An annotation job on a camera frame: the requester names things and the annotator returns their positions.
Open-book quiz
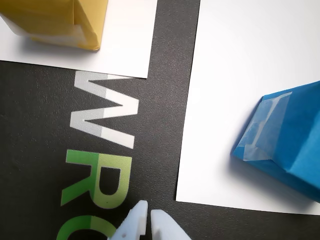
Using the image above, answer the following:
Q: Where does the yellow paper box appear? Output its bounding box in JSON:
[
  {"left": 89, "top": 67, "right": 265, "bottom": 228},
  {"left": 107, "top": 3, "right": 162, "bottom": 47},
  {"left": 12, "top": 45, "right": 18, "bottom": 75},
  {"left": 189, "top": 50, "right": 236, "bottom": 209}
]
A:
[{"left": 0, "top": 0, "right": 110, "bottom": 52}]

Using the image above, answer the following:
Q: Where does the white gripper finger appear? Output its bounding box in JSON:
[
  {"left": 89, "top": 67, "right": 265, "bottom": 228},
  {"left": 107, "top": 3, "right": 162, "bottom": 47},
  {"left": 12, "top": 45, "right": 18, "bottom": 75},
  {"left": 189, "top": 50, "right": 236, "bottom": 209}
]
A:
[
  {"left": 150, "top": 209, "right": 192, "bottom": 240},
  {"left": 107, "top": 200, "right": 149, "bottom": 240}
]

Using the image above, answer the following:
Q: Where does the white home zone sheet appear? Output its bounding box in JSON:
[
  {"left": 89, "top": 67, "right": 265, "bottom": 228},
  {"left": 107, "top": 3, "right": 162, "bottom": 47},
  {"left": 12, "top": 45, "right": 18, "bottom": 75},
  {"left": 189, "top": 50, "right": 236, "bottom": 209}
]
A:
[{"left": 175, "top": 0, "right": 320, "bottom": 216}]

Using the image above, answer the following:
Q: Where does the blue paper box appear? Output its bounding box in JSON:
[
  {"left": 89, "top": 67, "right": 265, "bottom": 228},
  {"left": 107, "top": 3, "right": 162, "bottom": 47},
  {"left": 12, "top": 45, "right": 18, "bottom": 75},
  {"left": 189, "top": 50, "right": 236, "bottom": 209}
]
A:
[{"left": 229, "top": 80, "right": 320, "bottom": 203}]

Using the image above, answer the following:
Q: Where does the white zone one sheet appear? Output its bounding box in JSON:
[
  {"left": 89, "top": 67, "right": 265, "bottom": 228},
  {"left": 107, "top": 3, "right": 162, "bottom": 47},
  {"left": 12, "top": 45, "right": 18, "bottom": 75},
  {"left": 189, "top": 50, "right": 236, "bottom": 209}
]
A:
[{"left": 0, "top": 0, "right": 159, "bottom": 79}]

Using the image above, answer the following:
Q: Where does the dark grey printed mat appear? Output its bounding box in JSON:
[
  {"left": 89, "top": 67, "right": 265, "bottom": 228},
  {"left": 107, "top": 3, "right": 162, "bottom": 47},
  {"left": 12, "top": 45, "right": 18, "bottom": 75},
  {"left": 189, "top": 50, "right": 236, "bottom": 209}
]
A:
[{"left": 0, "top": 0, "right": 320, "bottom": 240}]

